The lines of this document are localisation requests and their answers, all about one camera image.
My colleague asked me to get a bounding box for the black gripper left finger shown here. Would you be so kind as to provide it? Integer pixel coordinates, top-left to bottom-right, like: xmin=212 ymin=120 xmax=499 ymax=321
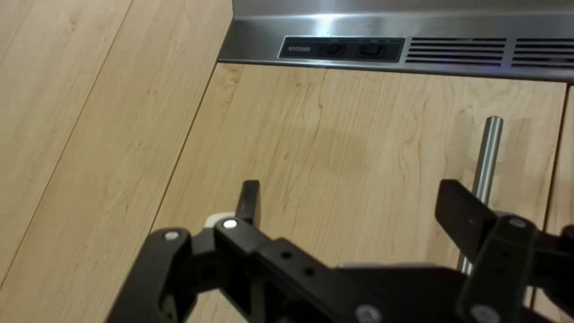
xmin=106 ymin=177 xmax=388 ymax=323

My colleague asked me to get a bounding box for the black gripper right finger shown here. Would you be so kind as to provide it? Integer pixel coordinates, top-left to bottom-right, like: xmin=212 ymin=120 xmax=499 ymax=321
xmin=434 ymin=177 xmax=574 ymax=323

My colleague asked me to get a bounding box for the short light wooden cabinet door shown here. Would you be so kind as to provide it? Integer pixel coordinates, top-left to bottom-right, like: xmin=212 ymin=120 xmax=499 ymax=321
xmin=544 ymin=82 xmax=574 ymax=231
xmin=151 ymin=60 xmax=571 ymax=323

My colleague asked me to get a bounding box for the stainless steel range hood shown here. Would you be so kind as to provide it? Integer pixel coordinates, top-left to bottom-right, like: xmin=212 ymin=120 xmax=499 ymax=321
xmin=217 ymin=0 xmax=574 ymax=84

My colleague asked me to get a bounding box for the metal bar cabinet handle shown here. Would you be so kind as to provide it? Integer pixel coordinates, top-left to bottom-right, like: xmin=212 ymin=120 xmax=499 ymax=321
xmin=456 ymin=114 xmax=506 ymax=278

